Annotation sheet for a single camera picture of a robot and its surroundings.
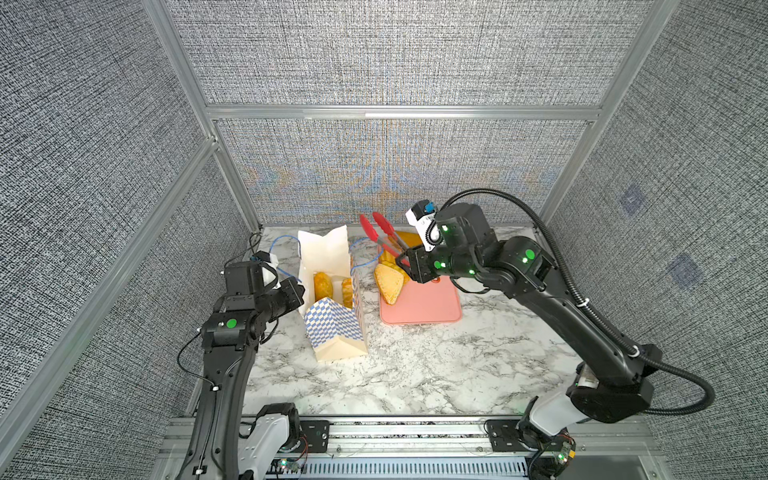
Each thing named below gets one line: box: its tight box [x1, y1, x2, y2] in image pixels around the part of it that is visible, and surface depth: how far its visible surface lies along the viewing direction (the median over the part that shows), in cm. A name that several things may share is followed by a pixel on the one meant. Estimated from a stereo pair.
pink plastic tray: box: [379, 274, 462, 324], surface depth 98 cm
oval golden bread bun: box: [313, 272, 333, 302], surface depth 97 cm
